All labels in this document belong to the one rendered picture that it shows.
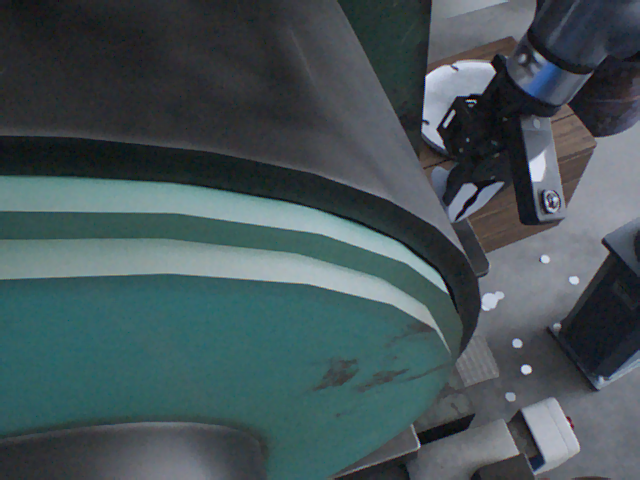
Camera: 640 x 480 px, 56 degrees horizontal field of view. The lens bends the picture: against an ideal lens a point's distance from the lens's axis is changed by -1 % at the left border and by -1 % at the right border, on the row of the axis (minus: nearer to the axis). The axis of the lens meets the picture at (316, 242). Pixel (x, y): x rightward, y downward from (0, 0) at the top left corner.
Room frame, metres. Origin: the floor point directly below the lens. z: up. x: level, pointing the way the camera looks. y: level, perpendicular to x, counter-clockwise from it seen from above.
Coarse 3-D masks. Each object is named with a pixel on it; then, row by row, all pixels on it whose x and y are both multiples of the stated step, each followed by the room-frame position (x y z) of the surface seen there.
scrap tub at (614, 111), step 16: (544, 0) 1.20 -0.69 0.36; (608, 64) 1.01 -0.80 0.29; (624, 64) 1.00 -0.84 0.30; (592, 80) 1.02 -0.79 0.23; (608, 80) 1.01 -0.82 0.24; (624, 80) 0.99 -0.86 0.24; (576, 96) 1.04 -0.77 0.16; (592, 96) 1.02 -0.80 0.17; (608, 96) 1.00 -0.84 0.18; (624, 96) 0.99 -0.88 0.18; (576, 112) 1.03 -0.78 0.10; (592, 112) 1.01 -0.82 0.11; (608, 112) 1.00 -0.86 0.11; (624, 112) 1.00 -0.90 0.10; (592, 128) 1.01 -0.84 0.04; (608, 128) 1.00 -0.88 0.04; (624, 128) 1.00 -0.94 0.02
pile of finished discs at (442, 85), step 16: (464, 64) 1.03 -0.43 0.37; (480, 64) 1.02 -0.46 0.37; (432, 80) 1.00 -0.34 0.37; (448, 80) 0.99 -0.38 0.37; (464, 80) 0.98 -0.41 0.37; (480, 80) 0.97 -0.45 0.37; (432, 96) 0.95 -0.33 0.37; (448, 96) 0.94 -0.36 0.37; (432, 112) 0.90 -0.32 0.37; (432, 128) 0.86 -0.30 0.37; (432, 144) 0.82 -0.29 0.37
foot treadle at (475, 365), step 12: (480, 336) 0.43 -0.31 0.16; (468, 348) 0.41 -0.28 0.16; (480, 348) 0.40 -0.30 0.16; (468, 360) 0.38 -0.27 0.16; (480, 360) 0.38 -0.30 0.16; (492, 360) 0.37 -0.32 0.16; (468, 372) 0.36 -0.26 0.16; (480, 372) 0.35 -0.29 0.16; (492, 372) 0.35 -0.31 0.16; (468, 384) 0.33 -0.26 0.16
